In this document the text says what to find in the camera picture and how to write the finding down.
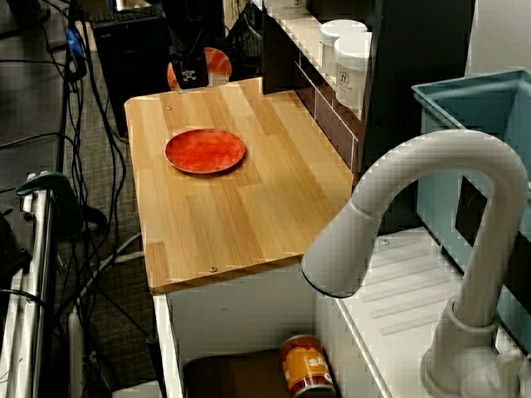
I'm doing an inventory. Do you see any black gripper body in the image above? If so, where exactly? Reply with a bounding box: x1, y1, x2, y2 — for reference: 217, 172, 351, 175
167, 22, 208, 64

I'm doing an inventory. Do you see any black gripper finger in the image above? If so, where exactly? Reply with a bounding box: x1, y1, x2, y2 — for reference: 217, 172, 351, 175
172, 56, 209, 96

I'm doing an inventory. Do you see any salmon nigiri sushi toy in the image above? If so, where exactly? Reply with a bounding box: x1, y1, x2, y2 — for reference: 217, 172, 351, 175
166, 46, 233, 91

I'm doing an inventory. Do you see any red round plate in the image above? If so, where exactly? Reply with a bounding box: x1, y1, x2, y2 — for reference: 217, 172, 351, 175
164, 129, 246, 175

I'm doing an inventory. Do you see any black computer tower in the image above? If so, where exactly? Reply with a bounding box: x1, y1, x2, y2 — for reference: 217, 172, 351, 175
90, 3, 179, 138

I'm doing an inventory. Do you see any black keyboard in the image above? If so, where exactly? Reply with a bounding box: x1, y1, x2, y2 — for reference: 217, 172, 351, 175
91, 2, 167, 26

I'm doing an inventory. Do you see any white shelf with tile backsplash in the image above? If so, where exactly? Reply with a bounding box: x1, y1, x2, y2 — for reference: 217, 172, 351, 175
248, 0, 366, 175

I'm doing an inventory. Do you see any white lidded jar plain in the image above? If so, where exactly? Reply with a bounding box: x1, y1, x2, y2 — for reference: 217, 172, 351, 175
318, 19, 368, 80

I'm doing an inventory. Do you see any white lidded jar printed label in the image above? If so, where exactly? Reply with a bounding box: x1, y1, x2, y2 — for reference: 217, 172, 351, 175
333, 32, 373, 112

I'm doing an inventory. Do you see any dark desk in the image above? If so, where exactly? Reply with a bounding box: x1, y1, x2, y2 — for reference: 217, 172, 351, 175
0, 0, 70, 196

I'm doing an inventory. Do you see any dark grey upright panel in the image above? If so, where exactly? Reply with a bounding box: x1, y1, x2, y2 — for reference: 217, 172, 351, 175
358, 0, 476, 235

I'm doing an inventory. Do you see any white toy sink unit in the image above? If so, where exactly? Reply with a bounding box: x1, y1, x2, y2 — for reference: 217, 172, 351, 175
152, 226, 531, 398

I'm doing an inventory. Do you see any white curved faucet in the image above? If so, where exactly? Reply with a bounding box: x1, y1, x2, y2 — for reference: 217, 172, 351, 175
300, 129, 531, 398

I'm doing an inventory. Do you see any teal plastic bin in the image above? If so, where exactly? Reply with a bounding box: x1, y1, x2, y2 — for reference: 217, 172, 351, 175
410, 70, 531, 357

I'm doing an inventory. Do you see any orange soup can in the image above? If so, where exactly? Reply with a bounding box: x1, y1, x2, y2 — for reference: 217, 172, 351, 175
279, 333, 336, 398

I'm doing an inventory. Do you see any black square sticker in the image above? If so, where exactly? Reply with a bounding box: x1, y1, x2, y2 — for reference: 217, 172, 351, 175
454, 176, 489, 245

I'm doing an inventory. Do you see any white cable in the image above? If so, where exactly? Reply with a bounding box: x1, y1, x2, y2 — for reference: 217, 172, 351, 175
78, 231, 145, 299

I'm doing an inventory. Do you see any aluminium frame rail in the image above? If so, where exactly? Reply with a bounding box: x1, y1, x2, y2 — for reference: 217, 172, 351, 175
0, 173, 57, 398

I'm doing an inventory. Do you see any black bracket block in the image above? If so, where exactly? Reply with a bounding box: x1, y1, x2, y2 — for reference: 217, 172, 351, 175
0, 211, 32, 308

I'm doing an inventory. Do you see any black cable over frame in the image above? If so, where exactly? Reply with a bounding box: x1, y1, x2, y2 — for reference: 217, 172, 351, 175
0, 289, 46, 310

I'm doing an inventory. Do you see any black metal post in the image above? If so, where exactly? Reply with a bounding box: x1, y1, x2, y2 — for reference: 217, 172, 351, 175
145, 337, 168, 385

